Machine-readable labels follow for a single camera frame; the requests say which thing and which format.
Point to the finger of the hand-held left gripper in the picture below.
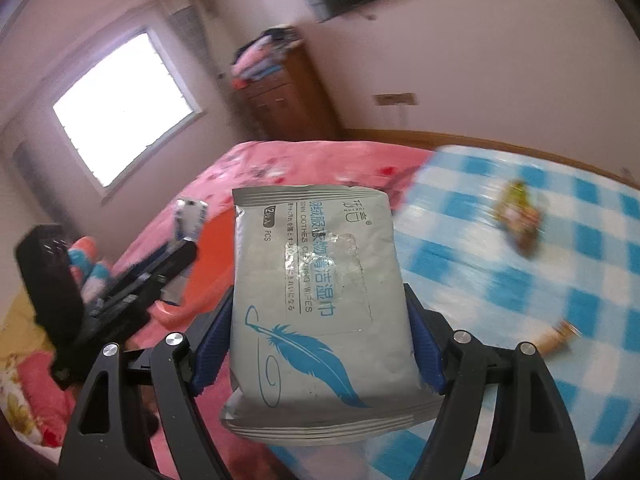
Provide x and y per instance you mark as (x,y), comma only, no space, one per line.
(160,262)
(125,305)

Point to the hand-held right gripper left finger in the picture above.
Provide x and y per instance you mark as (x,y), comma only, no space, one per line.
(210,345)

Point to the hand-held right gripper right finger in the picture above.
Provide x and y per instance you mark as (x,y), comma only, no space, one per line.
(427,355)

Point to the orange plastic basin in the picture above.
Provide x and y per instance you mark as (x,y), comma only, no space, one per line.
(200,270)

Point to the small silver packet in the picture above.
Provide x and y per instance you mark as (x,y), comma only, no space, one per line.
(190,217)

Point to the white feather-print wipes packet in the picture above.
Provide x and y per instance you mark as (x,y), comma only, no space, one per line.
(320,310)

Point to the striped rolled towels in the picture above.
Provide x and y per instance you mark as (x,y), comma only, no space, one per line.
(90,270)

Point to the floral quilt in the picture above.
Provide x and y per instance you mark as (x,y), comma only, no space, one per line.
(30,390)

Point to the blue checkered tablecloth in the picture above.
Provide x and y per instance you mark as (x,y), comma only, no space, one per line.
(525,270)

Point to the tan snack wrapper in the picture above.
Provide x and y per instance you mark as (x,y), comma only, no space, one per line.
(560,337)

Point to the brown red snack wrapper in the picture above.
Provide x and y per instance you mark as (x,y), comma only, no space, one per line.
(527,235)

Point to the bright window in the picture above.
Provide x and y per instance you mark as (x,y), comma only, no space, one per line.
(125,110)

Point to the brown wooden cabinet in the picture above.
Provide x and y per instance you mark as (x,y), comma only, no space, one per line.
(295,100)

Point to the grey curtain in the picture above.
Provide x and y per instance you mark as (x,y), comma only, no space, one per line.
(195,30)

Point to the wall socket panel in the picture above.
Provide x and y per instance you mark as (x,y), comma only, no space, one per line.
(396,98)

